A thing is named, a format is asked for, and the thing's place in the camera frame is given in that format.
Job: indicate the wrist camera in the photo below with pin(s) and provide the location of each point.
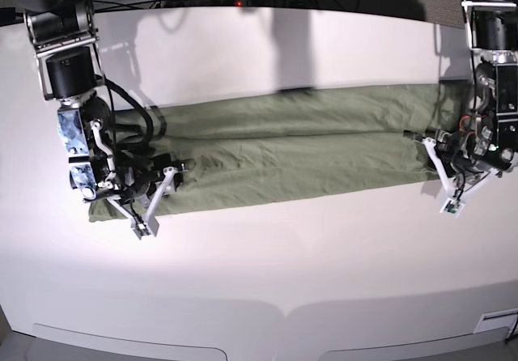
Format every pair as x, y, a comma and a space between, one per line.
452, 206
144, 227

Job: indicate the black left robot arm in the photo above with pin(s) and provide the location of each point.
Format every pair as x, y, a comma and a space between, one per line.
491, 29

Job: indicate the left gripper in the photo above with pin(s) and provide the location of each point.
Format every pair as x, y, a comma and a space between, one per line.
463, 160

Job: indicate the green T-shirt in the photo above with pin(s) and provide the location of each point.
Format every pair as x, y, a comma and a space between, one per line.
301, 144

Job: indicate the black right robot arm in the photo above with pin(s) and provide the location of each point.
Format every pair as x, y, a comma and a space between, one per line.
65, 40

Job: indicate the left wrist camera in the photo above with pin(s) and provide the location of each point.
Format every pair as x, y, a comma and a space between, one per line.
452, 206

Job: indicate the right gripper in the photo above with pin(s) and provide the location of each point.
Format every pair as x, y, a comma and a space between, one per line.
138, 176

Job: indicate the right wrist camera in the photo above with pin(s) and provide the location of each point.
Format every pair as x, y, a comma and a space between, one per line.
144, 227

